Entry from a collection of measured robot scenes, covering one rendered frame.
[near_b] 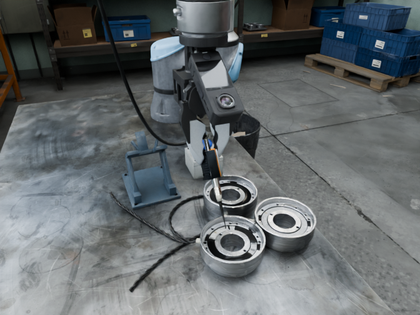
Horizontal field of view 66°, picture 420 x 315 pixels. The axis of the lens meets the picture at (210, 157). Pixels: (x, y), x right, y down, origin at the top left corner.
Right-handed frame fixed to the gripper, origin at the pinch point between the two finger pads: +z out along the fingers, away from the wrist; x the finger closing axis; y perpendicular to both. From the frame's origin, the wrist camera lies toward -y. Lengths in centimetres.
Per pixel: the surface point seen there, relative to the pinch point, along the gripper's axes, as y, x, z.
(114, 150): 33.0, 13.0, 13.2
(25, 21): 374, 57, 26
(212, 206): -0.8, -0.3, 10.1
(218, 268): -13.5, 4.1, 10.9
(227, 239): -8.1, -0.1, 11.6
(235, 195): 2.4, -6.7, 11.8
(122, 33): 344, -38, 39
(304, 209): -8.1, -15.4, 9.9
